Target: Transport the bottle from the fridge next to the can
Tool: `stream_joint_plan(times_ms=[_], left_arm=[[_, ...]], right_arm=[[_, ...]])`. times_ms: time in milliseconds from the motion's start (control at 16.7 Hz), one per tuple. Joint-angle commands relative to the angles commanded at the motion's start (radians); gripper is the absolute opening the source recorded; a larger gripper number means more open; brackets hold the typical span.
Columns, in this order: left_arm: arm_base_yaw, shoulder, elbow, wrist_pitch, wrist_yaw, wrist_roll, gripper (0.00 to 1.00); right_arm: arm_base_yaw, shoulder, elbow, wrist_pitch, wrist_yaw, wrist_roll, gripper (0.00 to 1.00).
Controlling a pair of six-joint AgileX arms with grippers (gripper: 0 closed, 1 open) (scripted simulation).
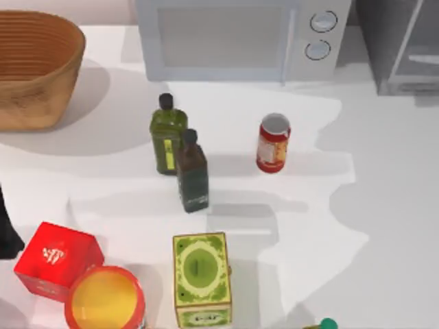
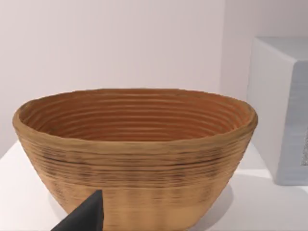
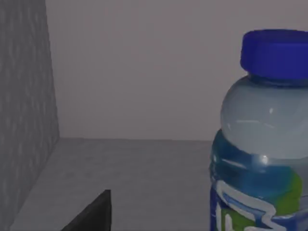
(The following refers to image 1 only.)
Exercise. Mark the dark brown and green bottle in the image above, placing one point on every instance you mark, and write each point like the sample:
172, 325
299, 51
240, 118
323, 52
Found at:
192, 178

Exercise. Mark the red box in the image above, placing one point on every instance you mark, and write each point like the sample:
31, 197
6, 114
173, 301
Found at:
56, 260

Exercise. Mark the woven wooden basket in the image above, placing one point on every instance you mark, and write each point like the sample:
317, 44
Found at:
32, 79

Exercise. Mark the green bottle cap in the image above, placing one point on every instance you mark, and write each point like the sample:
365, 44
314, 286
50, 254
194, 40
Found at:
328, 323

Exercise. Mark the green patterned tissue box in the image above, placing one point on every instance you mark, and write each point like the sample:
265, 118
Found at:
200, 277

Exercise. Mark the pale microwave oven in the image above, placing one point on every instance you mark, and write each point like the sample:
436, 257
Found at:
219, 37

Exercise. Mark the red and white can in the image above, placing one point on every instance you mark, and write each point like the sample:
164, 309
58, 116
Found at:
273, 145

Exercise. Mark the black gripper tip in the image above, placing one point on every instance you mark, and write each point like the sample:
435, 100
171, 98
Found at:
7, 229

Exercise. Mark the green bottle with yellow label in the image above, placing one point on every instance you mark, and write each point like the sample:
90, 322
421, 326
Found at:
167, 137

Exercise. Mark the microwave knob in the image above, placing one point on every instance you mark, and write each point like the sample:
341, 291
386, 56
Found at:
323, 20
318, 50

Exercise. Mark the red and yellow round tub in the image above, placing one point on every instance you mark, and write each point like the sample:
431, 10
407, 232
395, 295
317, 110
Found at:
104, 300

